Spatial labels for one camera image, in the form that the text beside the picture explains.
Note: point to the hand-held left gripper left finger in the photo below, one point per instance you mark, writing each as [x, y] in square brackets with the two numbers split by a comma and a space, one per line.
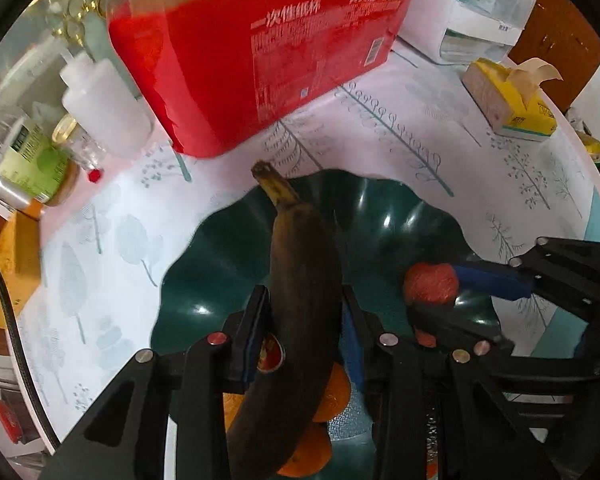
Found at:
[252, 350]

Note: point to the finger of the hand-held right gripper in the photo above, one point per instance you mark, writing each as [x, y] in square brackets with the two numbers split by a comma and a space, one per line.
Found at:
[455, 327]
[490, 280]

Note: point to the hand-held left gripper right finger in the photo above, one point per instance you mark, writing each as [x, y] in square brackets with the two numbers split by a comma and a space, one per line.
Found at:
[352, 345]

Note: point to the red lychee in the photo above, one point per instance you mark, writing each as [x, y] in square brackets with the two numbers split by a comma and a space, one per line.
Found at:
[425, 337]

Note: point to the small tangerine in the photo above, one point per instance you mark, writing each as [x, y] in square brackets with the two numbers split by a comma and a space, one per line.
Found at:
[337, 390]

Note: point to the red strawberry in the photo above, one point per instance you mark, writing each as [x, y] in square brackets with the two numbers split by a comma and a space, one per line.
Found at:
[430, 282]

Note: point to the overripe dark banana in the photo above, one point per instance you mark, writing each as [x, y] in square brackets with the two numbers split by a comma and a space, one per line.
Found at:
[300, 285]

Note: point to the dark green scalloped plate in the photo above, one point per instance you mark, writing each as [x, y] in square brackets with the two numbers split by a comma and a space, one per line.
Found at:
[220, 270]

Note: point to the large orange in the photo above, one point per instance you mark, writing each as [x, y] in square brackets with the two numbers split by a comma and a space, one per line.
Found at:
[305, 455]

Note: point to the yellow plastic bag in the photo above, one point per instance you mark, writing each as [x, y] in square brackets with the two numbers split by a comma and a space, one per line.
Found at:
[595, 149]

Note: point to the yellow tissue box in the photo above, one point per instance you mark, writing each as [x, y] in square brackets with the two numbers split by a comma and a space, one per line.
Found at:
[520, 110]

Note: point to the tree print tablecloth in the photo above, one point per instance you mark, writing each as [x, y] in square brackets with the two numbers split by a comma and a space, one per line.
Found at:
[405, 125]

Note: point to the small red bead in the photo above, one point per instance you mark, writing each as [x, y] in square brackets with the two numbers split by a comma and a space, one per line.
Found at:
[95, 176]

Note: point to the red plastic container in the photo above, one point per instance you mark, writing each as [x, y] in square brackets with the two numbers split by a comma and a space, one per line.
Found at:
[10, 412]

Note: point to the flat yellow box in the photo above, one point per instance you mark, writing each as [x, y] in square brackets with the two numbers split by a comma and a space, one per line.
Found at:
[15, 260]

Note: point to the small glass jar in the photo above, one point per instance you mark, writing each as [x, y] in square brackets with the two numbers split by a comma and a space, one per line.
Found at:
[85, 150]

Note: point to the white cosmetic storage box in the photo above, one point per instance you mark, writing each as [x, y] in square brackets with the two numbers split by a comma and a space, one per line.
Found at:
[460, 20]

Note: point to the white squeeze bottle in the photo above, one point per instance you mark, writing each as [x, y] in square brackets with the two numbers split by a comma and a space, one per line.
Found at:
[110, 105]

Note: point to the red paper cup package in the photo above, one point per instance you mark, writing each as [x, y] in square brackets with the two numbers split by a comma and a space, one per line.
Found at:
[230, 60]

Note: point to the green label clear bottle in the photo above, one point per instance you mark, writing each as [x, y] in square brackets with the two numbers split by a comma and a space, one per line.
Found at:
[30, 160]

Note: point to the small metal can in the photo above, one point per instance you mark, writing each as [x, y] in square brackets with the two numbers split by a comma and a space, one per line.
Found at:
[2, 189]

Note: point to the gold metal ornament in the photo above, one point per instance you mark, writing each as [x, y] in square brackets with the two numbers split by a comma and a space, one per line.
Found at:
[80, 10]

